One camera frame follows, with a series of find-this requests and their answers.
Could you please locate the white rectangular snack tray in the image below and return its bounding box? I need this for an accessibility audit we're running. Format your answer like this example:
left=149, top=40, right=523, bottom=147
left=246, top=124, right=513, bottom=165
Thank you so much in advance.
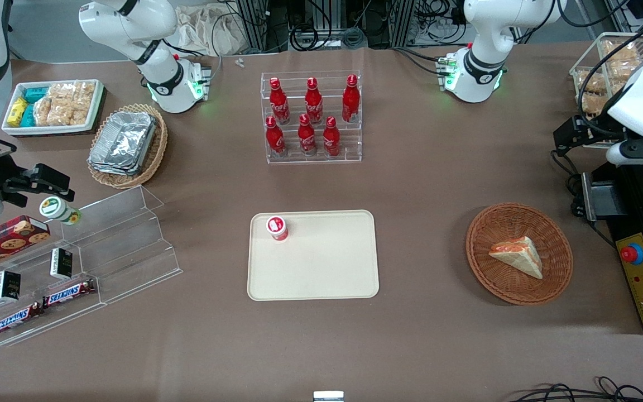
left=1, top=79, right=104, bottom=136

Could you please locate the black control box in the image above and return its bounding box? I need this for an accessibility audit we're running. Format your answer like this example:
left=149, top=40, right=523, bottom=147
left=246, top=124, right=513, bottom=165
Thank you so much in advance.
left=592, top=163, right=643, bottom=336

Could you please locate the red emergency stop button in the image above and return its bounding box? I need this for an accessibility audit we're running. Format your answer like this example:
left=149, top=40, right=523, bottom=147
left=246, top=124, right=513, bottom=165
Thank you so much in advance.
left=620, top=243, right=643, bottom=266

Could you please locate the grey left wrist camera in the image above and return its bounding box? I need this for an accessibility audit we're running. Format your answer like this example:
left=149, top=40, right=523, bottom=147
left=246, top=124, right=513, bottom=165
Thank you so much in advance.
left=606, top=138, right=643, bottom=167

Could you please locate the black left arm hanging cable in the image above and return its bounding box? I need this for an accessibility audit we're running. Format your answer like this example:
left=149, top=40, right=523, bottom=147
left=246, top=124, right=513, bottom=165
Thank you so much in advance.
left=577, top=20, right=643, bottom=139

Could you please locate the red tartan cookie box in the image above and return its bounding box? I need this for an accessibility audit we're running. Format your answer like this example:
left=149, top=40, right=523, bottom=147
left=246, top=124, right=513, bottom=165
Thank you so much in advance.
left=0, top=215, right=51, bottom=278

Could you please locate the small black box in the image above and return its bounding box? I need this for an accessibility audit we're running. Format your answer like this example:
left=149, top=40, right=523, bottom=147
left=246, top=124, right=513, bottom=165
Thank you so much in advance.
left=0, top=270, right=22, bottom=303
left=50, top=247, right=74, bottom=280

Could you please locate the black arm base cable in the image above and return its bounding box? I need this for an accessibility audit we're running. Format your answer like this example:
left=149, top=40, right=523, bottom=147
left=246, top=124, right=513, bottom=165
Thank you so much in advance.
left=393, top=46, right=452, bottom=77
left=161, top=38, right=223, bottom=85

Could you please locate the clear acrylic bottle rack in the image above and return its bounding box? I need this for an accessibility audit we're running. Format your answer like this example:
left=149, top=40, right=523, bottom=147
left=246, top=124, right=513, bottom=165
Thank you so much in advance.
left=260, top=70, right=363, bottom=165

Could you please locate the green-lidded white cup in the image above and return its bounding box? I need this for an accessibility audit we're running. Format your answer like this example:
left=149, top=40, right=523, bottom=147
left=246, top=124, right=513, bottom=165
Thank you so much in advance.
left=40, top=197, right=82, bottom=226

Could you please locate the beige plastic tray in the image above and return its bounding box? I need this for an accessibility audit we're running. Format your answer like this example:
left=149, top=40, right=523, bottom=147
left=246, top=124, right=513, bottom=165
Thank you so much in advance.
left=247, top=209, right=380, bottom=302

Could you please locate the yellow snack packet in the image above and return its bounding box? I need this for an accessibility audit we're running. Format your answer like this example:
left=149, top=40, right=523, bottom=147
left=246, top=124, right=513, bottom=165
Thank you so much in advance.
left=7, top=97, right=30, bottom=127

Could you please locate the bagged fried snack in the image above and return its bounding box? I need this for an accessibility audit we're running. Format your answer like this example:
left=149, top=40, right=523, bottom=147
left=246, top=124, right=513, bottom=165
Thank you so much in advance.
left=577, top=94, right=613, bottom=119
left=575, top=69, right=607, bottom=97
left=602, top=41, right=641, bottom=65
left=608, top=60, right=643, bottom=85

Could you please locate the white wire basket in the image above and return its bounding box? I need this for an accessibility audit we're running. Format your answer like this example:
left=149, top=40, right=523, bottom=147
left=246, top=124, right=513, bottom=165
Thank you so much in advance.
left=569, top=32, right=643, bottom=150

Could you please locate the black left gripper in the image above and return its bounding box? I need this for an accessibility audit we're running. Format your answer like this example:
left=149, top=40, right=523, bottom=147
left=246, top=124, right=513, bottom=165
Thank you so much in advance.
left=553, top=114, right=622, bottom=157

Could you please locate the aluminium foil container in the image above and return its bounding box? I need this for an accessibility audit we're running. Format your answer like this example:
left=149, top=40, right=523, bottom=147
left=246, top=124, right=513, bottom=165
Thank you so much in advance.
left=89, top=111, right=157, bottom=168
left=88, top=159, right=149, bottom=177

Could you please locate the clear acrylic step shelf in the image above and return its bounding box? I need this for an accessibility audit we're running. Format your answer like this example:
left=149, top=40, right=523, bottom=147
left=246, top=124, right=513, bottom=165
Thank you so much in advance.
left=0, top=185, right=183, bottom=348

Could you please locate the oval light wicker basket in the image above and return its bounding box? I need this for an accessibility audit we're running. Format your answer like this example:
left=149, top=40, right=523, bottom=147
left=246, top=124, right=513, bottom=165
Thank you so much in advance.
left=87, top=103, right=169, bottom=190

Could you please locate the black cable by control box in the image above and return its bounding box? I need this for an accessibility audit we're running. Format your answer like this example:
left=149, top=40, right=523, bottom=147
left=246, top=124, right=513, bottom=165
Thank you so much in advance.
left=550, top=150, right=618, bottom=250

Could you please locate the beige cloth bag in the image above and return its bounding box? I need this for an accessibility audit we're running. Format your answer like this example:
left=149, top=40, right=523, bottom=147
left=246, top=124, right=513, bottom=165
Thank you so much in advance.
left=174, top=4, right=248, bottom=55

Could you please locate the round brown wicker basket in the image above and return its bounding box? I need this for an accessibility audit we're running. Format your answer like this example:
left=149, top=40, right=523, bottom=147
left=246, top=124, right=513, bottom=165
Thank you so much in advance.
left=466, top=202, right=574, bottom=306

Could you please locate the black left arm base cable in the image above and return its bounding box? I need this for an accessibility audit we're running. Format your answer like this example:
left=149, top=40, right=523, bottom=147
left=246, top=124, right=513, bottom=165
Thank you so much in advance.
left=393, top=46, right=452, bottom=77

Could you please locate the red cola bottle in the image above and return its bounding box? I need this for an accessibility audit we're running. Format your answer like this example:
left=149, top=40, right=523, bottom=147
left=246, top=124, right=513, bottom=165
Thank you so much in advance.
left=265, top=116, right=287, bottom=157
left=297, top=113, right=318, bottom=156
left=322, top=116, right=342, bottom=157
left=342, top=74, right=361, bottom=123
left=268, top=77, right=291, bottom=125
left=304, top=77, right=324, bottom=125

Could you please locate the black floor cable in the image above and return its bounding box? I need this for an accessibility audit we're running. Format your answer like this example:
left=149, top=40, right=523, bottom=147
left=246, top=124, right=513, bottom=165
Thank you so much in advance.
left=508, top=376, right=643, bottom=402

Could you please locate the black right arm base cable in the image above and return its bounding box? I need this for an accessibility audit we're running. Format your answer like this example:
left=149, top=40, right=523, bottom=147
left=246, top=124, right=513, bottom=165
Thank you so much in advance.
left=161, top=38, right=223, bottom=85

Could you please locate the snickers chocolate bar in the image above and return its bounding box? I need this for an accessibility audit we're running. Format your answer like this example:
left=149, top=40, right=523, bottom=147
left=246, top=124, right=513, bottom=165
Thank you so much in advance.
left=42, top=279, right=97, bottom=309
left=0, top=303, right=44, bottom=338

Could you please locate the triangular sandwich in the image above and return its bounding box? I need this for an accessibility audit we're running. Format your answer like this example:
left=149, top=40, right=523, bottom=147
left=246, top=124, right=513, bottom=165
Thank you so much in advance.
left=488, top=236, right=544, bottom=280

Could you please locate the red-lidded yogurt cup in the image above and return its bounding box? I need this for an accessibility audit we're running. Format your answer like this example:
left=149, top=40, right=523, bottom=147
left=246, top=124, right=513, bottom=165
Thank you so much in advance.
left=266, top=216, right=290, bottom=242

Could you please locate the grey metal bracket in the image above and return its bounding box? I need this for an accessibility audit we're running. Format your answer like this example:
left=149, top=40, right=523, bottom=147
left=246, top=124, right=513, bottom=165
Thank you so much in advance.
left=580, top=171, right=630, bottom=223

